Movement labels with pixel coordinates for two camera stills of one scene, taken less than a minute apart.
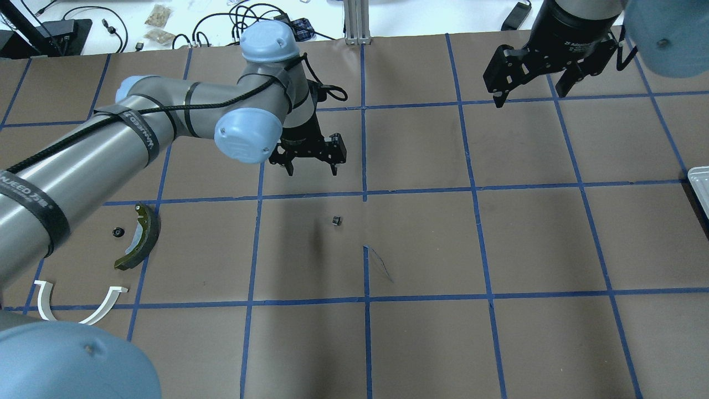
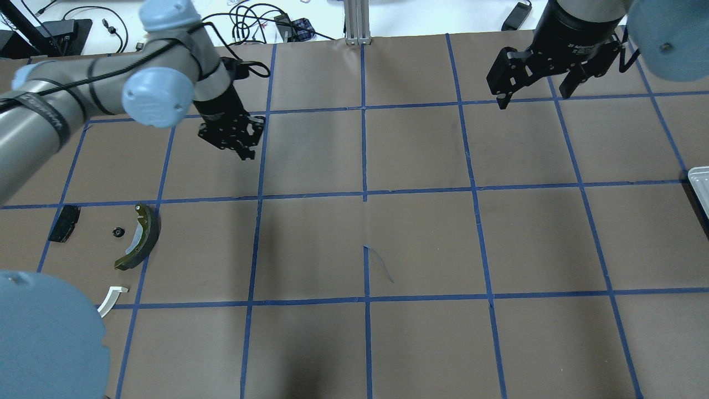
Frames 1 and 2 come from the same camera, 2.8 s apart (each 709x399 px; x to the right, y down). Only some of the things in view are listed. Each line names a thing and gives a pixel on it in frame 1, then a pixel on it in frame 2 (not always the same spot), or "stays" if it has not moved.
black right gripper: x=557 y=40 stays
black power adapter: x=514 y=19 stays
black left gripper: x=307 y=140 → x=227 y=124
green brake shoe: x=144 y=239 stays
